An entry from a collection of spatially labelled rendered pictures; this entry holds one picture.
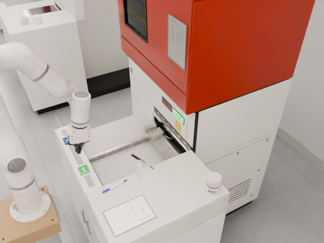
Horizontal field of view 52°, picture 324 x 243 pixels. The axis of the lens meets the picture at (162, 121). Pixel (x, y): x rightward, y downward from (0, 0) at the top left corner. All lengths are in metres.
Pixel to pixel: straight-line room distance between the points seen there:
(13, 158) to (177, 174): 0.79
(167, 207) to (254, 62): 0.85
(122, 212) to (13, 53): 0.82
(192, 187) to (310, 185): 1.70
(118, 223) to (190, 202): 0.35
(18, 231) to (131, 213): 0.53
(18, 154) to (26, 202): 0.32
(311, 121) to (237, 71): 1.62
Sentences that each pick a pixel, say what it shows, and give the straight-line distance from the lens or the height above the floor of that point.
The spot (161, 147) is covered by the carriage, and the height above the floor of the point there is 0.88.
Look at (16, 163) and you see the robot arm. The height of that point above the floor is 1.28.
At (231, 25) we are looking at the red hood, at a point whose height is 1.66.
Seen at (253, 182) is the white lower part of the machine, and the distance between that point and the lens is 2.60.
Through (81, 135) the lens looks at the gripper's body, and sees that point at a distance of 1.60.
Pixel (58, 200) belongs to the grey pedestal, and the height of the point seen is 0.82.
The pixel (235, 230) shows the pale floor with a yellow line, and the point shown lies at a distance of 2.72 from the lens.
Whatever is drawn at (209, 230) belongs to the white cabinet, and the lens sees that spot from 1.84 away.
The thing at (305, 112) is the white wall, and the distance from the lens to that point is 3.24.
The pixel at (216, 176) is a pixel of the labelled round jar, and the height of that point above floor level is 1.06.
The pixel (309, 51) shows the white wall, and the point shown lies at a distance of 3.05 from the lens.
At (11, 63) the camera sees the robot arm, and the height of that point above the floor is 1.66.
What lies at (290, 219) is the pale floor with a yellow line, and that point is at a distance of 2.91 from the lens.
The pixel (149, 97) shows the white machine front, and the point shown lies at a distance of 2.17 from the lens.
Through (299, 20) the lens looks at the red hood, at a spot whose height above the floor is 1.59.
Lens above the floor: 2.26
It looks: 40 degrees down
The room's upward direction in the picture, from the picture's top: straight up
